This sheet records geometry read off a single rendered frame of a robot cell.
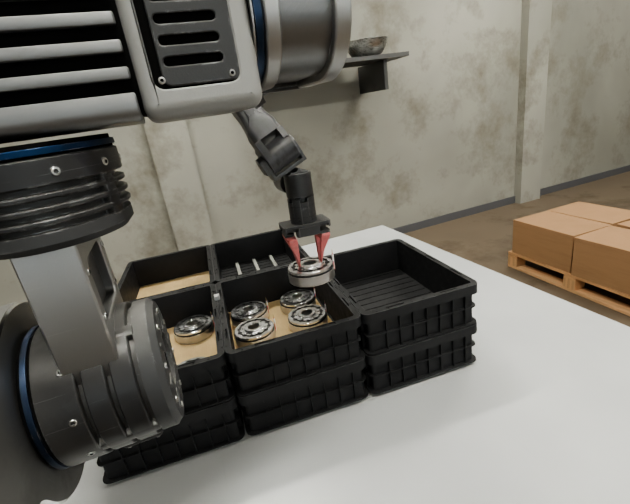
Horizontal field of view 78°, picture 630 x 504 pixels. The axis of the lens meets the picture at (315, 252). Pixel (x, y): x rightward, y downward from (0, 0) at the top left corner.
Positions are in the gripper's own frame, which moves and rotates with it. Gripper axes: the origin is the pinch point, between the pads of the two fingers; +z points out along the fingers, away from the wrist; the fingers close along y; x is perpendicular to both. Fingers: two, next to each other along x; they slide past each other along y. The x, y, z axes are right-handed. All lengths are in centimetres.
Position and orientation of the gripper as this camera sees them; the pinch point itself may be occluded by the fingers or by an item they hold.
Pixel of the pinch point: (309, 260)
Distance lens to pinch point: 86.6
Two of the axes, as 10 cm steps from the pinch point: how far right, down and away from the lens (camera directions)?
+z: 1.3, 9.4, 3.2
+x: 2.7, 2.8, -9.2
